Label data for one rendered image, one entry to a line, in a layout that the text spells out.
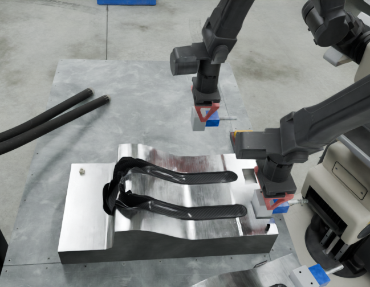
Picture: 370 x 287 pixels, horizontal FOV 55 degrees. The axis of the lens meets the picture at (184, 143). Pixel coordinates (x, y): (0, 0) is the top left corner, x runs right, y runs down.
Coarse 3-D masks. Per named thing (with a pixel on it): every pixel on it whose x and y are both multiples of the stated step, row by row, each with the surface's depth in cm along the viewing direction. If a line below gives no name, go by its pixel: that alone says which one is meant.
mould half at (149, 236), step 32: (160, 160) 94; (192, 160) 98; (224, 160) 98; (96, 192) 91; (160, 192) 86; (192, 192) 90; (224, 192) 91; (64, 224) 83; (96, 224) 84; (128, 224) 76; (160, 224) 79; (192, 224) 83; (224, 224) 84; (256, 224) 84; (64, 256) 80; (96, 256) 82; (128, 256) 83; (160, 256) 85; (192, 256) 86
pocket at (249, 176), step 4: (252, 168) 97; (244, 172) 98; (248, 172) 98; (252, 172) 98; (244, 176) 98; (248, 176) 98; (252, 176) 99; (248, 180) 97; (252, 180) 98; (256, 180) 96
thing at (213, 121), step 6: (192, 108) 102; (204, 108) 103; (192, 114) 103; (204, 114) 101; (216, 114) 103; (192, 120) 103; (198, 120) 101; (210, 120) 102; (216, 120) 102; (192, 126) 103; (198, 126) 102; (204, 126) 103; (210, 126) 103
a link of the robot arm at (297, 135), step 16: (368, 80) 46; (336, 96) 52; (352, 96) 49; (368, 96) 46; (304, 112) 59; (320, 112) 55; (336, 112) 52; (352, 112) 49; (368, 112) 48; (288, 128) 64; (304, 128) 59; (320, 128) 55; (336, 128) 54; (352, 128) 54; (288, 144) 63; (304, 144) 60; (320, 144) 60
